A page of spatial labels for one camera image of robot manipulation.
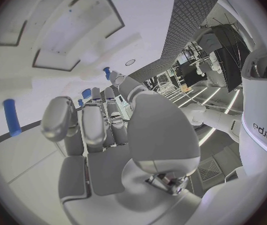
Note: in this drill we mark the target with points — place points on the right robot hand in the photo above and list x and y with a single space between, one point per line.
105 172

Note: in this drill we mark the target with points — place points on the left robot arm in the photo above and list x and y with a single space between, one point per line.
218 120

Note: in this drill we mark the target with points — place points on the white task board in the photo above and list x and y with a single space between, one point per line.
138 22

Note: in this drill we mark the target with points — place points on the small blue plug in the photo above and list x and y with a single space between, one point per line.
80 102

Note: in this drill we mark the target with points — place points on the blue block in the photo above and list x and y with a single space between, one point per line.
86 93

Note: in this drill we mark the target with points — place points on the long blue cylinder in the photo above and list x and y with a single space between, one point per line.
11 116

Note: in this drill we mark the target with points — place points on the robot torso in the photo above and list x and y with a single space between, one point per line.
257 106

